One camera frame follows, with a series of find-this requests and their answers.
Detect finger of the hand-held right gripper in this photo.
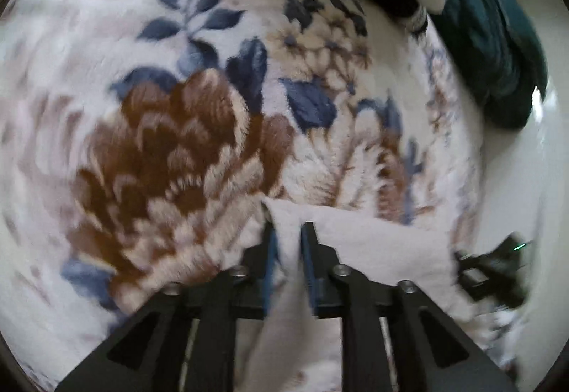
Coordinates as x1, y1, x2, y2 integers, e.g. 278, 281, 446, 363
453, 250, 489, 300

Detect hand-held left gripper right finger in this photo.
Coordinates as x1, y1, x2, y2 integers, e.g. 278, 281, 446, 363
300, 221, 519, 392

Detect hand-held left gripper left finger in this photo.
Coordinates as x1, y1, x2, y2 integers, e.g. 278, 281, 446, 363
55, 221, 279, 392

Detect grey long-sleeve shirt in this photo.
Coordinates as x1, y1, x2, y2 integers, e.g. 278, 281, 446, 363
231, 195, 482, 392

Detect white bed headboard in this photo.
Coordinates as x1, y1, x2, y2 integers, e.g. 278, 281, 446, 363
478, 83, 569, 392

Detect dark teal quilt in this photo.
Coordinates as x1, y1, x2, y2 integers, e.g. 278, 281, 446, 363
429, 0, 550, 131

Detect floral fleece blanket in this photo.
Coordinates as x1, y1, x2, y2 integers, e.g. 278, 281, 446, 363
0, 0, 490, 392

